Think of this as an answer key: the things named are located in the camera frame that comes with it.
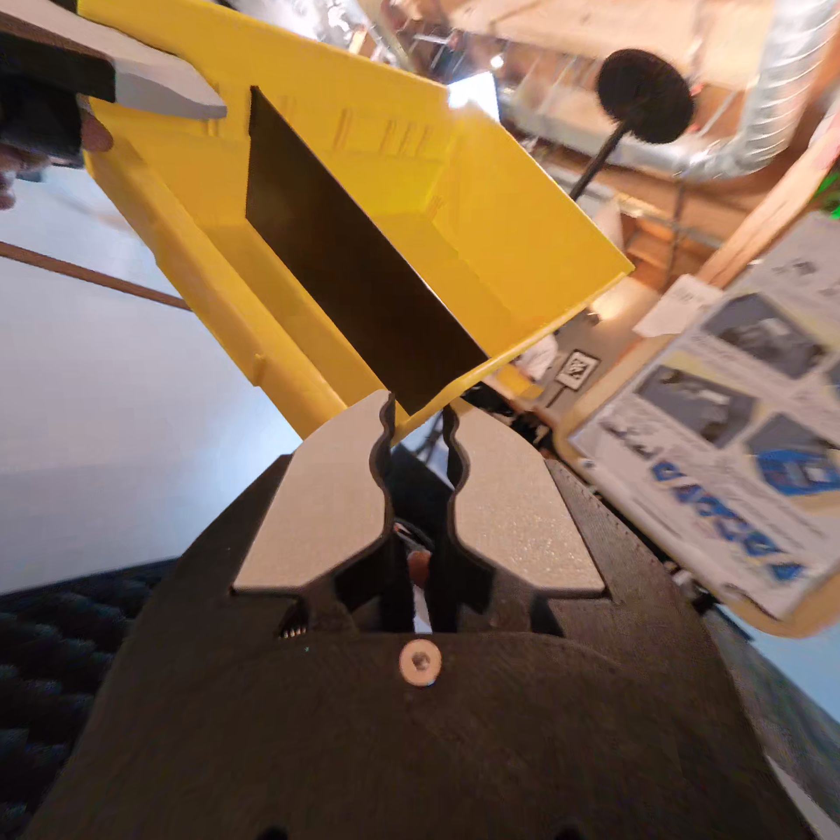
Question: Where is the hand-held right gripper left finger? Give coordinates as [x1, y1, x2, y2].
[233, 390, 396, 598]

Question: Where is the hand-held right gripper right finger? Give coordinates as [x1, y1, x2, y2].
[443, 406, 606, 599]

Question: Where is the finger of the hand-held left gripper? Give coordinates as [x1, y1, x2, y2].
[0, 0, 227, 120]

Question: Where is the yellow plastic bin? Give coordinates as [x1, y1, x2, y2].
[77, 0, 634, 442]

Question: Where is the person's left hand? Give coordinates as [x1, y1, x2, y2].
[0, 108, 114, 211]

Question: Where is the rounded wooden poster board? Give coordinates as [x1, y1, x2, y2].
[554, 276, 840, 639]

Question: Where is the black white tag marker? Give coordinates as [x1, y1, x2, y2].
[556, 350, 601, 392]

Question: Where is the instruction poster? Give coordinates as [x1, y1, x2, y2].
[571, 213, 840, 621]

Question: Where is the white paper note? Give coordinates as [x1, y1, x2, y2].
[633, 274, 723, 339]

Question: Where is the black quilted wrist rest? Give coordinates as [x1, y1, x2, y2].
[0, 558, 178, 840]

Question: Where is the led light panel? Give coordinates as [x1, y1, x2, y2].
[448, 71, 501, 122]

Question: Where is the black floor lamp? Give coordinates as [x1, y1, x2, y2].
[570, 49, 695, 201]

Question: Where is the silver ventilation duct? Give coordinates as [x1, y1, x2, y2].
[617, 0, 840, 183]

